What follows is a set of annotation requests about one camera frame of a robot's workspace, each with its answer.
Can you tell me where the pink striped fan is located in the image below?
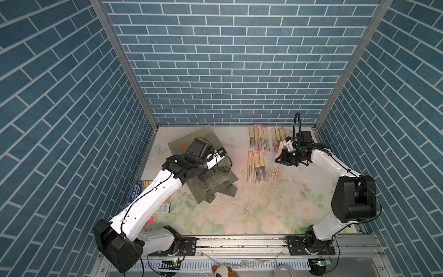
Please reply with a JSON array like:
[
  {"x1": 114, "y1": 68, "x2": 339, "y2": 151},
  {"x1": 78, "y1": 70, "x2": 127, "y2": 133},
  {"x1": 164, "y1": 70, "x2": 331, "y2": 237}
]
[{"x1": 272, "y1": 140, "x2": 284, "y2": 180}]

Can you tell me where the white red-flecked fan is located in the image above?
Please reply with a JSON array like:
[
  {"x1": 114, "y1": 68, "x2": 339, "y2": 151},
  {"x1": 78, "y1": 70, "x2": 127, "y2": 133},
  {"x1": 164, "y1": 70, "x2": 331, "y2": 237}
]
[{"x1": 279, "y1": 128, "x2": 288, "y2": 140}]

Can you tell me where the purple folding fan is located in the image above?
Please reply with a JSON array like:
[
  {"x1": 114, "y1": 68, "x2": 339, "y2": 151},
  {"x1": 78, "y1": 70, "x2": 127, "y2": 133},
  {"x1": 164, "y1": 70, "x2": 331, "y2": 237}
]
[{"x1": 275, "y1": 128, "x2": 281, "y2": 145}]

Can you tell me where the olive green canvas tote bag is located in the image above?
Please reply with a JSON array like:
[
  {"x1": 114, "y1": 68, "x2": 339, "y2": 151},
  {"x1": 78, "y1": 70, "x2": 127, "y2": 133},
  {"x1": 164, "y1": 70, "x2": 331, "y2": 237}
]
[{"x1": 168, "y1": 126, "x2": 238, "y2": 204}]

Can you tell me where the brown folding fan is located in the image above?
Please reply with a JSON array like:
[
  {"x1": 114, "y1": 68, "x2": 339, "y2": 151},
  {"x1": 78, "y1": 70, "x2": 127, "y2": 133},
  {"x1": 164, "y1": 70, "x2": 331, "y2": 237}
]
[{"x1": 257, "y1": 126, "x2": 265, "y2": 150}]

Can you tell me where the second-row bamboo folding fan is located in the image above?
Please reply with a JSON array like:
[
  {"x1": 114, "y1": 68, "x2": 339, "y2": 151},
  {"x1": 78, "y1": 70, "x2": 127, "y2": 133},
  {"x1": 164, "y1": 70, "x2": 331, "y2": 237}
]
[{"x1": 253, "y1": 152, "x2": 263, "y2": 184}]

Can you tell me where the pink folding fan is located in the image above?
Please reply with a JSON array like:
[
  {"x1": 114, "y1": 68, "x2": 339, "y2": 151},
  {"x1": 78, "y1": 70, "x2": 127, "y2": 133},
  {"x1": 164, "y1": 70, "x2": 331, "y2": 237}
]
[{"x1": 253, "y1": 126, "x2": 261, "y2": 150}]

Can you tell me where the black patterned bamboo folding fan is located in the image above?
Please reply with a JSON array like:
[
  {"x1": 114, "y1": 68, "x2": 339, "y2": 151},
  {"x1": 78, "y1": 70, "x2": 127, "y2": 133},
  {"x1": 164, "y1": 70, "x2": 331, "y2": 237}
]
[{"x1": 248, "y1": 126, "x2": 256, "y2": 150}]

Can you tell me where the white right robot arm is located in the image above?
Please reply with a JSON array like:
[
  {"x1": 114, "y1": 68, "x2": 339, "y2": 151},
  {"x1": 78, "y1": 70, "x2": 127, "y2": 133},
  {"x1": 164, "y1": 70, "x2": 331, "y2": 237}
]
[{"x1": 275, "y1": 133, "x2": 381, "y2": 253}]

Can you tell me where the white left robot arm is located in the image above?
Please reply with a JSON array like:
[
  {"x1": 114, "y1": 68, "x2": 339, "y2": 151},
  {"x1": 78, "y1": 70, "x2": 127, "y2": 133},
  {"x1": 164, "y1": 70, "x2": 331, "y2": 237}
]
[{"x1": 92, "y1": 138, "x2": 226, "y2": 274}]

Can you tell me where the white blue small box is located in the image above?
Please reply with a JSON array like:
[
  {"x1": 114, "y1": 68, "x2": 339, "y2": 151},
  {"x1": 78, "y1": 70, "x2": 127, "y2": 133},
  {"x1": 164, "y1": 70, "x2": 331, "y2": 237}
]
[{"x1": 154, "y1": 203, "x2": 171, "y2": 215}]

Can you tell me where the blue illustrated book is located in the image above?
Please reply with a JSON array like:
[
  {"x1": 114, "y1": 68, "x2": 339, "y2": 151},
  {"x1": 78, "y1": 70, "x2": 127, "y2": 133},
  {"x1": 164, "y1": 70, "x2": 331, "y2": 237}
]
[{"x1": 127, "y1": 180, "x2": 152, "y2": 204}]

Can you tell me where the brown plush toy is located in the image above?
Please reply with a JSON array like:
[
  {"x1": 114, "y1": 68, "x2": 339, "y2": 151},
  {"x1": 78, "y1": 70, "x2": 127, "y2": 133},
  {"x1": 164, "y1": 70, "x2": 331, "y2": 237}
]
[{"x1": 212, "y1": 265, "x2": 239, "y2": 277}]

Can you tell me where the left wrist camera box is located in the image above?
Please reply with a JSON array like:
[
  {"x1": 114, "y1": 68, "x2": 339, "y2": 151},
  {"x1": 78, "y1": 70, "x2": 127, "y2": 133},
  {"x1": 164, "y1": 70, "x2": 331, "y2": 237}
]
[{"x1": 205, "y1": 148, "x2": 226, "y2": 169}]

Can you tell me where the pink keychain toy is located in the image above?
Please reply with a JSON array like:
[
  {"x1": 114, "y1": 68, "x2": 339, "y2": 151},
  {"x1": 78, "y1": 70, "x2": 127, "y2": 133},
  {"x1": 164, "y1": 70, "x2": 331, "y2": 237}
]
[{"x1": 146, "y1": 216, "x2": 155, "y2": 224}]

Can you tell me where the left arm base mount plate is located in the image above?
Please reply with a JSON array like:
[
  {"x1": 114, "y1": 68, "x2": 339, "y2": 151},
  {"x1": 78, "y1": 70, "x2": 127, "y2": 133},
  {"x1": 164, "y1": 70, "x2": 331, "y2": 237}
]
[{"x1": 150, "y1": 237, "x2": 197, "y2": 257}]

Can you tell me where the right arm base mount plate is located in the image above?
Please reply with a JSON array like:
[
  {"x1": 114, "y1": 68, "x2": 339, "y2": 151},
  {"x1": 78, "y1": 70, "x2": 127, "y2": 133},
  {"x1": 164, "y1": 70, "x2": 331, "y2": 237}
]
[{"x1": 283, "y1": 235, "x2": 336, "y2": 256}]

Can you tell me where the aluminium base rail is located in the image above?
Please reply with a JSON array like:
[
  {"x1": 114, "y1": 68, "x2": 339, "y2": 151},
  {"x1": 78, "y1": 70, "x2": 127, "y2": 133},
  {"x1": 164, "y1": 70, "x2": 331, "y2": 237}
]
[{"x1": 92, "y1": 234, "x2": 394, "y2": 277}]

